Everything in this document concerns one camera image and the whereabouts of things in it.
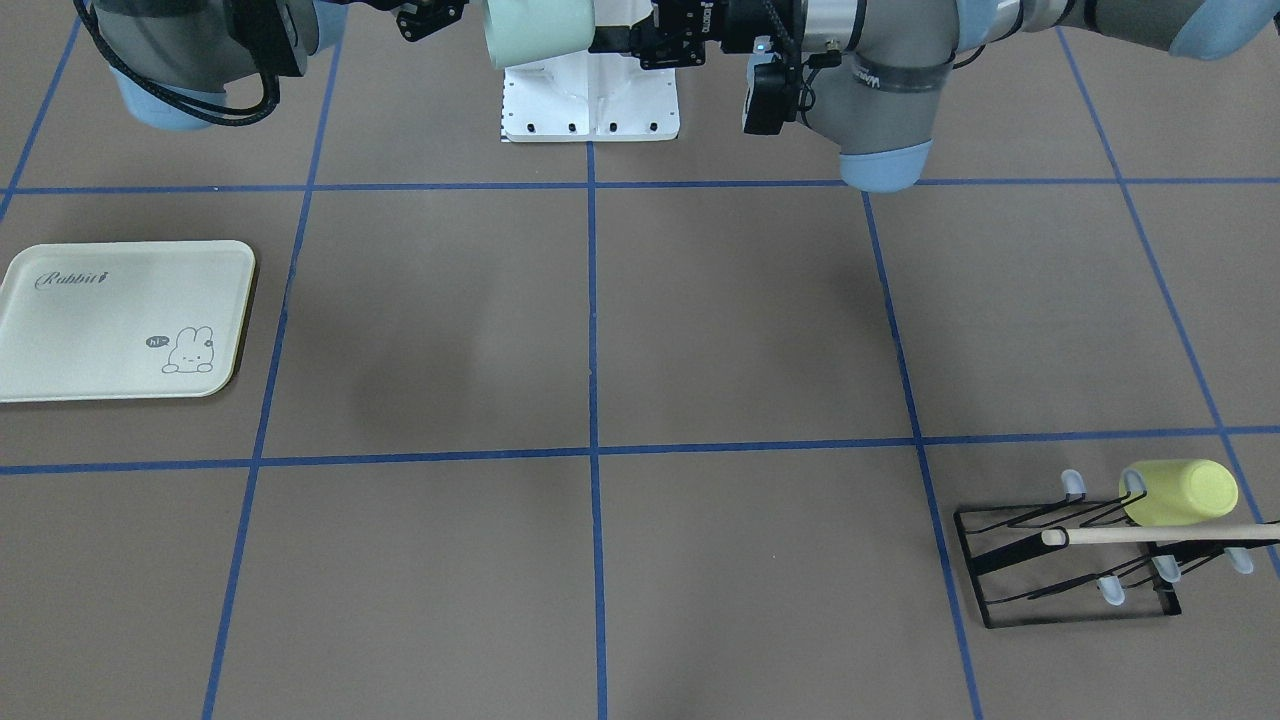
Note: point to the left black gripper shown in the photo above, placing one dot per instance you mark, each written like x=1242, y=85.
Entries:
x=703, y=22

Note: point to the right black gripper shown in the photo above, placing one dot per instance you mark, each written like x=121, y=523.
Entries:
x=428, y=17

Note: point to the green cup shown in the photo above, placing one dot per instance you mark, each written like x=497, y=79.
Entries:
x=518, y=32

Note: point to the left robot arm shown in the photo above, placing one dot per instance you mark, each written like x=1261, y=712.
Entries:
x=869, y=75

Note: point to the white rabbit tray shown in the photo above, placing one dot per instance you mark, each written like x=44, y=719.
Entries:
x=120, y=320

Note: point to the yellow cup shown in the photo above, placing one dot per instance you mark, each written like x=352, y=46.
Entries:
x=1178, y=492

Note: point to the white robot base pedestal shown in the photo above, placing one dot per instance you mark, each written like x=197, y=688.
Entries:
x=585, y=97

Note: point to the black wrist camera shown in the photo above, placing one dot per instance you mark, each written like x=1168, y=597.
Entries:
x=772, y=95

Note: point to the black wire cup rack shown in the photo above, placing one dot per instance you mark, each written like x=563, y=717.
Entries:
x=1016, y=581

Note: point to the wooden rack handle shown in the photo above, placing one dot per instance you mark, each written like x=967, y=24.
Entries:
x=1231, y=535

